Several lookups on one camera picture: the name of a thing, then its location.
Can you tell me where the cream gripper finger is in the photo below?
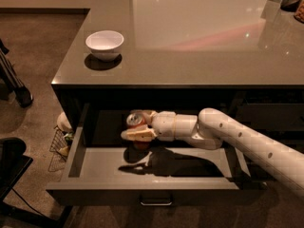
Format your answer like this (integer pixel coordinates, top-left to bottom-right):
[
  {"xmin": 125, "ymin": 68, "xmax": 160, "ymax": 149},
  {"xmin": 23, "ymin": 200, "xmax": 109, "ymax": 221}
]
[
  {"xmin": 131, "ymin": 109, "xmax": 156, "ymax": 122},
  {"xmin": 121, "ymin": 125, "xmax": 157, "ymax": 142}
]

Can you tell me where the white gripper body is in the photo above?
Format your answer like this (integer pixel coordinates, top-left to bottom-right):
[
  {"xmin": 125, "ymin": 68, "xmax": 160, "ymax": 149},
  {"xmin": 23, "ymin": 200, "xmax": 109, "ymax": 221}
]
[{"xmin": 151, "ymin": 111, "xmax": 176, "ymax": 142}]

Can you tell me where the red coke can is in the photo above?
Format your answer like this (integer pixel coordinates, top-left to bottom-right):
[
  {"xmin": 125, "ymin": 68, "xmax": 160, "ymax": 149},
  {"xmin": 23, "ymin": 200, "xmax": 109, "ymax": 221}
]
[{"xmin": 126, "ymin": 113, "xmax": 150, "ymax": 150}]

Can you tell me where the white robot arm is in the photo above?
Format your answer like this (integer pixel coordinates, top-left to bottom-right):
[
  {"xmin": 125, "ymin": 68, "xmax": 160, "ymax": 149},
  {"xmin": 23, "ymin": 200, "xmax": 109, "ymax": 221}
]
[{"xmin": 121, "ymin": 108, "xmax": 304, "ymax": 198}]

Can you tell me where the open grey top drawer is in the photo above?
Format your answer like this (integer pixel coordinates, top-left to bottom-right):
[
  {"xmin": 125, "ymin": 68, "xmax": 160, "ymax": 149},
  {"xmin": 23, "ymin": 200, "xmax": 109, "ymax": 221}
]
[{"xmin": 47, "ymin": 104, "xmax": 267, "ymax": 206}]

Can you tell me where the dark grey counter cabinet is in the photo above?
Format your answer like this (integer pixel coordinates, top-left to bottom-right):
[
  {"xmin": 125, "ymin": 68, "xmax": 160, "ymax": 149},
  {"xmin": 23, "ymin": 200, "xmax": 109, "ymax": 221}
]
[{"xmin": 52, "ymin": 0, "xmax": 304, "ymax": 125}]

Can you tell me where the white ceramic bowl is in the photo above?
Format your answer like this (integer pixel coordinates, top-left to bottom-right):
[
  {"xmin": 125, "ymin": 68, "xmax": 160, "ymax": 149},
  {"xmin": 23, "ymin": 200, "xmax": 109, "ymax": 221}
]
[{"xmin": 85, "ymin": 30, "xmax": 124, "ymax": 62}]

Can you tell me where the black office chair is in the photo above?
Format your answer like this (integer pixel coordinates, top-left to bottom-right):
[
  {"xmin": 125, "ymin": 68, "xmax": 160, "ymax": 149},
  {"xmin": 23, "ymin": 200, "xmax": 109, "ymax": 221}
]
[{"xmin": 0, "ymin": 137, "xmax": 72, "ymax": 228}]

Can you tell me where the silver drawer handle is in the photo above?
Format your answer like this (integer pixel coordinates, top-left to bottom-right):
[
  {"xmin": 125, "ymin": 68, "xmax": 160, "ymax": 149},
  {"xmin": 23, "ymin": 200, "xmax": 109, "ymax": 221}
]
[{"xmin": 140, "ymin": 194, "xmax": 173, "ymax": 206}]

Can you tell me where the wire basket with items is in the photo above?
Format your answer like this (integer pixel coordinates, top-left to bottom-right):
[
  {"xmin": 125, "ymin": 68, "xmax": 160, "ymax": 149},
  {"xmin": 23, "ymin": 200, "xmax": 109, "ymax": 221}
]
[{"xmin": 48, "ymin": 112, "xmax": 74, "ymax": 172}]

